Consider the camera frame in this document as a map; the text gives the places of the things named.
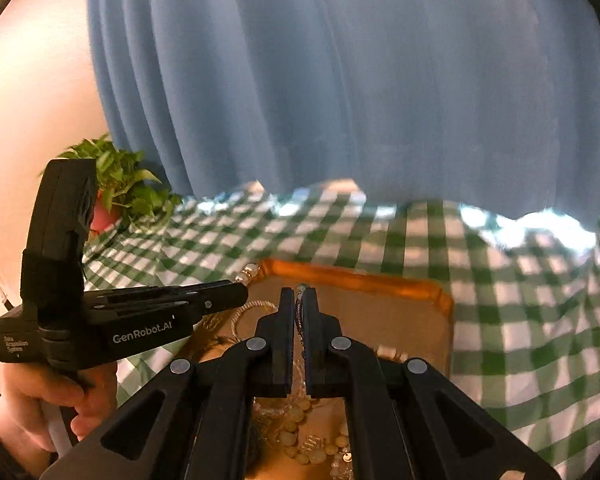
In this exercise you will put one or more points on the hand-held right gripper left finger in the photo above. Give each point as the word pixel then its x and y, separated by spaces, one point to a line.
pixel 287 330

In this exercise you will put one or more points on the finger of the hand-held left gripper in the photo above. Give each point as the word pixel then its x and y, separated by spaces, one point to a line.
pixel 220 295

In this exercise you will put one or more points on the person's left forearm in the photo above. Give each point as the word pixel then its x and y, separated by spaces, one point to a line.
pixel 0 462

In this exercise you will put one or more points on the blue curtain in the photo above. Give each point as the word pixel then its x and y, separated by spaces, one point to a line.
pixel 340 75

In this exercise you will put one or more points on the person's left hand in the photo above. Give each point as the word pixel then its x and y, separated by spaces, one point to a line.
pixel 25 410

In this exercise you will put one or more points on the red plant pot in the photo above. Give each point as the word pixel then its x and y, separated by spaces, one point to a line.
pixel 102 220

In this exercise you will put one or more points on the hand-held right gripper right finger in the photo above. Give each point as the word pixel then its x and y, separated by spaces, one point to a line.
pixel 307 330

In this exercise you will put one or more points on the green white checked tablecloth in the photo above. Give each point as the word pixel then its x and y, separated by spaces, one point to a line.
pixel 505 310

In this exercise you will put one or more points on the green leafy plant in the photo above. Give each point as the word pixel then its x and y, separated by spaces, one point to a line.
pixel 125 180

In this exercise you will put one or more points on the pink metal tray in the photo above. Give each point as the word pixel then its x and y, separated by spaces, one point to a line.
pixel 380 310

